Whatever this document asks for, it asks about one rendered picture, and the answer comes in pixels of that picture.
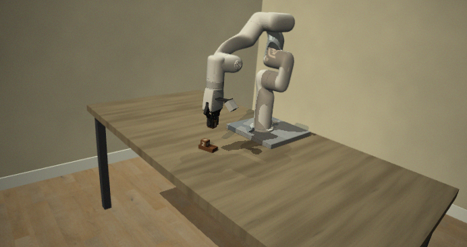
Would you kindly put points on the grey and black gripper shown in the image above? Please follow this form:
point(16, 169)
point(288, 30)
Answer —
point(210, 105)

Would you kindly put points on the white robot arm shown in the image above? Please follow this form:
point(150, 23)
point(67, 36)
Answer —
point(267, 81)

